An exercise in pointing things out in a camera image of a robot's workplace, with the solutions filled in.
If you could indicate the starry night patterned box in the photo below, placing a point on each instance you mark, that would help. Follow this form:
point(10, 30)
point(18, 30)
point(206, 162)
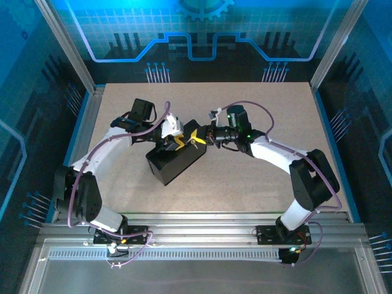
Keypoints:
point(174, 168)

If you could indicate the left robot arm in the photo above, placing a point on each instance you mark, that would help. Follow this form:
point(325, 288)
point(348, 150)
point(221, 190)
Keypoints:
point(92, 196)

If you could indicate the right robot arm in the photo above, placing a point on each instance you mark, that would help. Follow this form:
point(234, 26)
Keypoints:
point(312, 183)

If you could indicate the small white connector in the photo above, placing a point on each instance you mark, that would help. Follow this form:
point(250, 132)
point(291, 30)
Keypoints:
point(111, 249)

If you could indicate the grey metal front panel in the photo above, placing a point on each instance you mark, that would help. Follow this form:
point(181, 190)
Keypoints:
point(199, 275)

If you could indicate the black controller box with LEDs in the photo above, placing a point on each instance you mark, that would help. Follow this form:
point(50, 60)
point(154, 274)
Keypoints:
point(288, 258)

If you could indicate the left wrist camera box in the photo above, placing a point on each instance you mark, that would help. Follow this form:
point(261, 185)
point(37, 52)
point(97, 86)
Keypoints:
point(173, 124)

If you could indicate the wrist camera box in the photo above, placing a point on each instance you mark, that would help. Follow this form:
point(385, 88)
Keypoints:
point(173, 124)
point(214, 114)

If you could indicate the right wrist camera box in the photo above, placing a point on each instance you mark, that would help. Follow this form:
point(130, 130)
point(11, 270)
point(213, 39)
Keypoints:
point(214, 114)

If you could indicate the aluminium side rail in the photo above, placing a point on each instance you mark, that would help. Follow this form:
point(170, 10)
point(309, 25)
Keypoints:
point(93, 104)

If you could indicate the aluminium front rail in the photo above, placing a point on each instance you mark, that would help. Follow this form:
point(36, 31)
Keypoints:
point(199, 228)

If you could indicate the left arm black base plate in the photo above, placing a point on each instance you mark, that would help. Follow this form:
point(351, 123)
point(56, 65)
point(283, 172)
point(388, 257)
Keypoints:
point(137, 229)

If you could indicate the aluminium frame post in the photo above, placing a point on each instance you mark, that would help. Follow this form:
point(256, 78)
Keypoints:
point(337, 43)
point(65, 46)

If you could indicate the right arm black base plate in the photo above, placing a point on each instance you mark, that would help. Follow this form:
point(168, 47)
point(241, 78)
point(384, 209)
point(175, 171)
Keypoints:
point(266, 235)

